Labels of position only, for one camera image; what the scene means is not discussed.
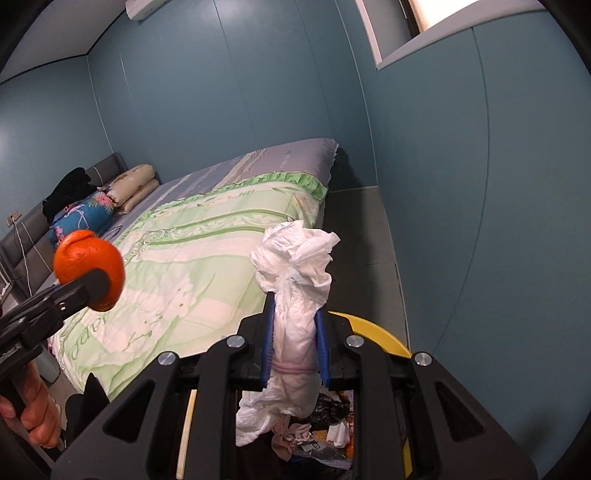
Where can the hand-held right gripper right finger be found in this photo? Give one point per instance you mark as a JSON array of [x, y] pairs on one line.
[[323, 350]]

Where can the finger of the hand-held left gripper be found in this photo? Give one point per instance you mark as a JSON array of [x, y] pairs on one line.
[[32, 304], [83, 288]]

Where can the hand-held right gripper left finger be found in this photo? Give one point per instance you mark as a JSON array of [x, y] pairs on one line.
[[268, 341]]

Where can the orange tangerine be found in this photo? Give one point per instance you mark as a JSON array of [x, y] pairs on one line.
[[87, 254]]

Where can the black bin with yellow rim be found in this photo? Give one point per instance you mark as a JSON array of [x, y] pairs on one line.
[[374, 330]]

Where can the black plastic bag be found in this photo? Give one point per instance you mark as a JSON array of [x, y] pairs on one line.
[[330, 408]]

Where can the white diaper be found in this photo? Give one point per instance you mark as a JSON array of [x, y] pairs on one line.
[[295, 258]]

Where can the person's left hand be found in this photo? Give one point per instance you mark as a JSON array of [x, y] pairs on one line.
[[41, 410]]

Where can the pale green plastic bin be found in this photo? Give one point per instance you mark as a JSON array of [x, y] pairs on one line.
[[50, 362]]

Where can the grey padded headboard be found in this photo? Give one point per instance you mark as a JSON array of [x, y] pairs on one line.
[[27, 240]]

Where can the blue floral folded quilt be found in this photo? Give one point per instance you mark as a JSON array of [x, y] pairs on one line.
[[83, 217]]

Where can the white crumpled tissue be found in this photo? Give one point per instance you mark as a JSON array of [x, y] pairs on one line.
[[339, 434]]

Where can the black clothes pile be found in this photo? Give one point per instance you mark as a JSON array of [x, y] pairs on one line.
[[69, 191]]

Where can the orange wrapper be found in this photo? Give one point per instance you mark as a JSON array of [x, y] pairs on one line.
[[351, 450]]

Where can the green floral quilt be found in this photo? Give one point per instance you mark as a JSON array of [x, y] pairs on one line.
[[194, 258]]

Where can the beige folded quilt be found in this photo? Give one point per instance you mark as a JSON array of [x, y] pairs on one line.
[[134, 184]]

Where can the grey striped bed sheet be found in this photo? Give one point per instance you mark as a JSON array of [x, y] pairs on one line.
[[277, 154]]

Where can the white air conditioner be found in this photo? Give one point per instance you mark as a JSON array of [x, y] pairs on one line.
[[145, 7]]

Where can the wall socket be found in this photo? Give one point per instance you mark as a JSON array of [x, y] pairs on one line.
[[14, 218]]

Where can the window with white frame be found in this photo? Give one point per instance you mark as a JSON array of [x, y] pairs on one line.
[[397, 32]]

